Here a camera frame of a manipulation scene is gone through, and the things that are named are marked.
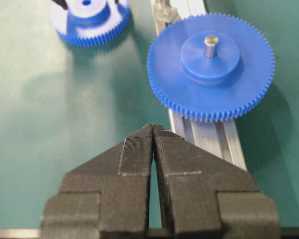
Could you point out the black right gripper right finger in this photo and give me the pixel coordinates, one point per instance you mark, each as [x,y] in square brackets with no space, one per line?
[205,197]

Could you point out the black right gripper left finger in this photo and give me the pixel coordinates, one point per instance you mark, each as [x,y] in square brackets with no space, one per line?
[106,197]

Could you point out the small blue plastic gear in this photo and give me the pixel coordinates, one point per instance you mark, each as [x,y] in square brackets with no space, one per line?
[88,23]

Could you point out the steel shaft under large gear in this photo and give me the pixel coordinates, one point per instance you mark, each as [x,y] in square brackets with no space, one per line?
[211,42]

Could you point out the large blue plastic gear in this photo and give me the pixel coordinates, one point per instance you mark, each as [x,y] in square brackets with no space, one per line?
[210,89]

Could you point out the aluminium extrusion rail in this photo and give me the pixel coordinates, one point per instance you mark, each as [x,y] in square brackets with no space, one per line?
[220,139]

